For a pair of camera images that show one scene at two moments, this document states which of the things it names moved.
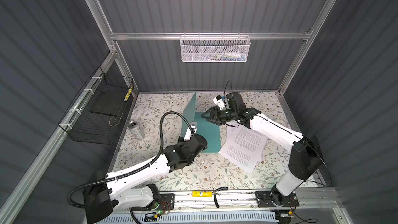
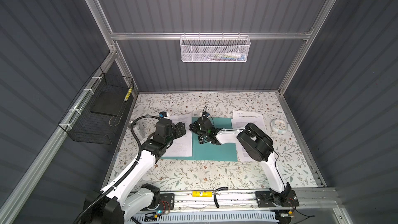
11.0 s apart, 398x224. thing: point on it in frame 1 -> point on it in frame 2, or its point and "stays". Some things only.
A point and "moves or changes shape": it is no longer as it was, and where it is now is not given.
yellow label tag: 202,194 stays
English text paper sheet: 244,147 moves or changes shape
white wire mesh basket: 215,49 stays
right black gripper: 210,118 -> 196,124
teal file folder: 205,128 moves or changes shape
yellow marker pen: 128,94 stays
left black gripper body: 181,143 -> 175,131
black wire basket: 95,115 stays
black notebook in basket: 111,102 stays
